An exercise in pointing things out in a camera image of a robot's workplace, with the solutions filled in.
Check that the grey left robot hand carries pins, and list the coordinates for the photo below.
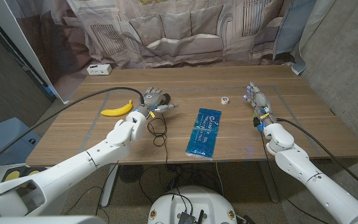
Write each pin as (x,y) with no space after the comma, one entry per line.
(150,99)

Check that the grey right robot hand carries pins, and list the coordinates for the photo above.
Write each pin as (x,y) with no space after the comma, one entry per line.
(259,100)

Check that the black computer mouse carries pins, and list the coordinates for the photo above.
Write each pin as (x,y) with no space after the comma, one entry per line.
(167,99)

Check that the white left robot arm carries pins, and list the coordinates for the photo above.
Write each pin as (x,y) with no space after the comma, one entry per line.
(73,163)

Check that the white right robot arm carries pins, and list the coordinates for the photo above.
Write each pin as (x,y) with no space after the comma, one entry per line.
(297,161)

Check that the yellow toy banana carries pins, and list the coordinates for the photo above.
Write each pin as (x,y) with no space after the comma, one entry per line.
(117,112)

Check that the white tape roll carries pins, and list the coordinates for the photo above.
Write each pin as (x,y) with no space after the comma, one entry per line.
(222,101)

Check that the white power strip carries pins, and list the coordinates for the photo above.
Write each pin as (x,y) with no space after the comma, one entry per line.
(99,70)

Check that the blue gel ice pack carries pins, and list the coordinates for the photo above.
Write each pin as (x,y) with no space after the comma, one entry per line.
(204,133)

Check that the printed sofa backdrop curtain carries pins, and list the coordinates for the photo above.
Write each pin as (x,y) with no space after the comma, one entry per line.
(179,31)

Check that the black round floor fan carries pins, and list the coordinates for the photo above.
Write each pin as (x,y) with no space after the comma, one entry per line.
(131,173)

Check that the grey table leg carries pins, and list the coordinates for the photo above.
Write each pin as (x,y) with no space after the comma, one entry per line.
(269,183)

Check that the white table leg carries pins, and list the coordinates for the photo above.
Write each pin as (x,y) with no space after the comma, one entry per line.
(109,193)

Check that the white robot torso base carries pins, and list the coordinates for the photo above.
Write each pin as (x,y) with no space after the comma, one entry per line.
(172,205)

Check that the white partition panel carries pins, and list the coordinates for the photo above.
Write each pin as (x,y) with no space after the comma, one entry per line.
(26,46)

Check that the blue plastic bin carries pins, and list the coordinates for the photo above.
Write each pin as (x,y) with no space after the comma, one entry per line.
(8,130)

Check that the black yellow foot pedal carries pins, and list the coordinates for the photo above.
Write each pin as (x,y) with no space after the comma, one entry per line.
(11,176)

